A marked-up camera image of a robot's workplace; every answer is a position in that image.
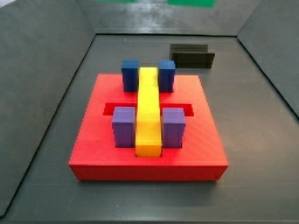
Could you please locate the green stepped block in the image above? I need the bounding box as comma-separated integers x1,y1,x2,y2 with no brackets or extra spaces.
96,0,218,8

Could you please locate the red base board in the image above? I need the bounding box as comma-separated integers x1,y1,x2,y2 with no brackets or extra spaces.
70,74,230,181

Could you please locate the right purple block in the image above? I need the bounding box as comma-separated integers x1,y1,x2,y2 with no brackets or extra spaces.
163,108,186,148

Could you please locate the purple block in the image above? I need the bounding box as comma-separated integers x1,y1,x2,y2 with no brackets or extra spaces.
163,108,186,148
112,107,136,148

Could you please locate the left purple block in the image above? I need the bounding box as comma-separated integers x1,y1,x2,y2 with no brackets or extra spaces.
112,107,136,148

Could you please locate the yellow long bar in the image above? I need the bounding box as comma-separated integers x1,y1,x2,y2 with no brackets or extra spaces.
135,67,163,158

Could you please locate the right dark blue block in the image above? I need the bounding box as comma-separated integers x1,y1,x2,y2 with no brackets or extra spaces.
158,60,175,93

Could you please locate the dark blue block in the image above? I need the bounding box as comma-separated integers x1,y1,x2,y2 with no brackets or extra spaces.
122,59,139,92
158,60,175,93

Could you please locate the left dark blue block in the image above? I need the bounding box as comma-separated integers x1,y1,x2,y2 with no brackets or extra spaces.
122,59,139,92

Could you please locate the black fixture bracket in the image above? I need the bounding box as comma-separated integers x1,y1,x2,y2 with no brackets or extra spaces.
170,44,215,69

